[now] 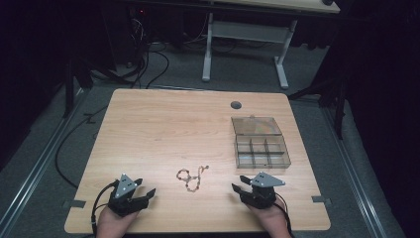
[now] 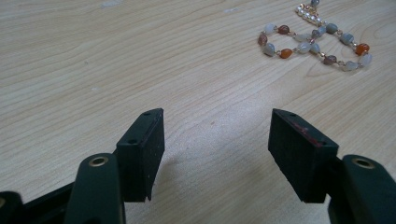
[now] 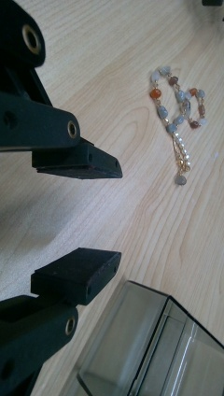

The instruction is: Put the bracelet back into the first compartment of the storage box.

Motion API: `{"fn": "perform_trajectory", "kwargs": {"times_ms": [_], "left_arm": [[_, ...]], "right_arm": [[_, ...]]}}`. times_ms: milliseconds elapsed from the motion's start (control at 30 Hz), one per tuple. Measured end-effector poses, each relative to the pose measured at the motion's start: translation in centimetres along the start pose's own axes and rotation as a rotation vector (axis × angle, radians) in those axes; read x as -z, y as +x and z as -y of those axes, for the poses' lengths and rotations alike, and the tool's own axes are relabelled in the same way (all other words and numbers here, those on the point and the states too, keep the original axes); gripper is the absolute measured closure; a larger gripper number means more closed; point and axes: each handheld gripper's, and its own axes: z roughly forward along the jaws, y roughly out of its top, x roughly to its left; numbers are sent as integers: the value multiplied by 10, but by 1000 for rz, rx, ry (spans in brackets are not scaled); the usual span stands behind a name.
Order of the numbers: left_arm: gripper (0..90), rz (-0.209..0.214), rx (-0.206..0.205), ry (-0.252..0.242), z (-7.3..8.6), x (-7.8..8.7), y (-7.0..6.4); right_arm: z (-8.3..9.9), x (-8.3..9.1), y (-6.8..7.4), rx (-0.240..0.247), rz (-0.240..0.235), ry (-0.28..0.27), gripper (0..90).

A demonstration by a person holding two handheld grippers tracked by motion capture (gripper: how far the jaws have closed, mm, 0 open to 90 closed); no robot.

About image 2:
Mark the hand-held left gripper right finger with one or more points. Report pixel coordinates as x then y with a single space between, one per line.
300 155

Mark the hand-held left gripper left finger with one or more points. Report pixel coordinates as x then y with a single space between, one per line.
141 155

